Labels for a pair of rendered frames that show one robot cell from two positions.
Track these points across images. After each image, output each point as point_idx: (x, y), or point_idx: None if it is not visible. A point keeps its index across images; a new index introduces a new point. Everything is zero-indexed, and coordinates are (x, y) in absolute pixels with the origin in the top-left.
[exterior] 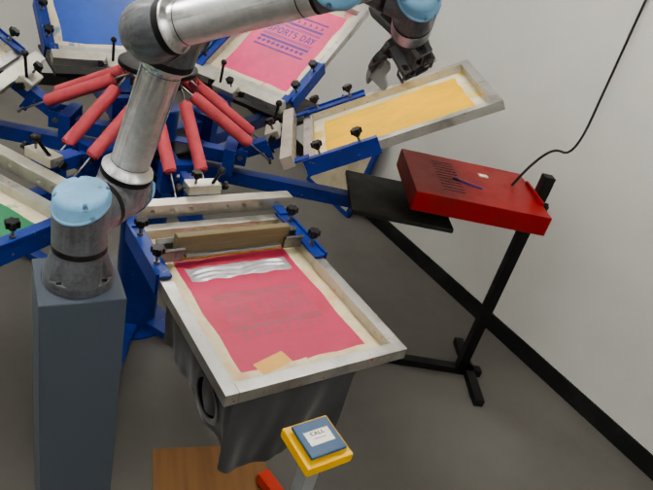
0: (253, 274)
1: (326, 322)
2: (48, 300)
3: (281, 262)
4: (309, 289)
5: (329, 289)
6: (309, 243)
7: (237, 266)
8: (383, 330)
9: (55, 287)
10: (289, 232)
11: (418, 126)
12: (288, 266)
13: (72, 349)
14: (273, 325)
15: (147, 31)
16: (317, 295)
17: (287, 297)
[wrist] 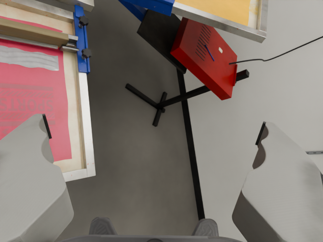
0: (17, 66)
1: (53, 132)
2: None
3: (50, 63)
4: (59, 96)
5: (76, 100)
6: (81, 57)
7: (5, 53)
8: (88, 155)
9: None
10: (67, 42)
11: (204, 15)
12: (55, 68)
13: None
14: (2, 127)
15: None
16: (62, 103)
17: (34, 99)
